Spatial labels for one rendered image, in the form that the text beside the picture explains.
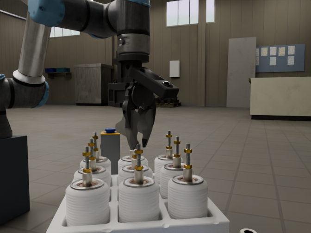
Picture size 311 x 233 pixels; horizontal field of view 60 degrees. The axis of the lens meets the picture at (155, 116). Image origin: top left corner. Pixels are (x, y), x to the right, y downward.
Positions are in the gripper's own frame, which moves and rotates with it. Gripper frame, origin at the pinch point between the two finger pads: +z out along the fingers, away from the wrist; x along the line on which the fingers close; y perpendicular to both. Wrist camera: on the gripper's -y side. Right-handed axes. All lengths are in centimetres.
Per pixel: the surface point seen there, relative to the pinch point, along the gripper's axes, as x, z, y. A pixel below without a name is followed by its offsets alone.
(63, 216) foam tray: 12.7, 16.5, 12.5
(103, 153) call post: -18.0, 10.2, 34.8
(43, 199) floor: -12, 34, 69
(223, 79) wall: -960, -72, 427
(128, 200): 4.6, 12.1, -0.4
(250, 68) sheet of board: -962, -110, 322
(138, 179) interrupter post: 0.9, 8.3, 0.1
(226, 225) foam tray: -8.4, 17.4, -17.6
